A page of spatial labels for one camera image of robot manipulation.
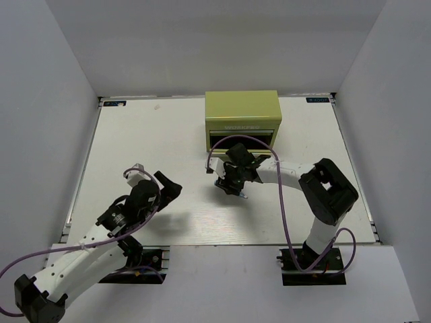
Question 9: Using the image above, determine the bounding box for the blue corner label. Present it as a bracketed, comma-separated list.
[306, 97, 330, 103]
[103, 100, 127, 107]

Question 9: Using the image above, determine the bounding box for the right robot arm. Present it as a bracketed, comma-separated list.
[207, 143, 359, 268]

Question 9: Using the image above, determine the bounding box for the blue utility knife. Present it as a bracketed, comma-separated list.
[214, 180, 248, 199]

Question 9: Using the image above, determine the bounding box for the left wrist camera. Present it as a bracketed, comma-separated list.
[123, 163, 149, 188]

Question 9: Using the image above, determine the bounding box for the left blue corner label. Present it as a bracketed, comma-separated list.
[103, 100, 127, 107]

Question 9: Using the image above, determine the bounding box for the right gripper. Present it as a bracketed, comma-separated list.
[217, 162, 247, 196]

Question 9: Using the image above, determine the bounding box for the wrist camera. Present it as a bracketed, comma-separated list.
[123, 163, 149, 188]
[206, 157, 226, 179]

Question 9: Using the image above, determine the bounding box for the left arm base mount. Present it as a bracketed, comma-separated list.
[99, 246, 170, 285]

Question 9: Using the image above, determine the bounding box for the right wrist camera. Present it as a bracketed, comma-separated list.
[206, 157, 226, 179]

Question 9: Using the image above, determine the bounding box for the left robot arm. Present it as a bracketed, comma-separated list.
[14, 168, 183, 322]

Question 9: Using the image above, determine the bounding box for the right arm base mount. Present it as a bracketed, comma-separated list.
[277, 248, 346, 287]

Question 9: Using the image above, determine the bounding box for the green metal drawer box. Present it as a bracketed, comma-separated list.
[205, 90, 282, 154]

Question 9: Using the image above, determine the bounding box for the right blue corner label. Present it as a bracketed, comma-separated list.
[306, 97, 330, 103]

